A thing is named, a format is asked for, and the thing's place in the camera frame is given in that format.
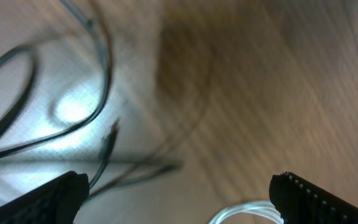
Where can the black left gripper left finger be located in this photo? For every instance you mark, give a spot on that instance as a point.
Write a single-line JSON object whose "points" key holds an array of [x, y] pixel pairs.
{"points": [[57, 201]]}

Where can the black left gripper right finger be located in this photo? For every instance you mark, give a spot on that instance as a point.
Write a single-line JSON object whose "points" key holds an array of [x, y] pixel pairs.
{"points": [[301, 202]]}

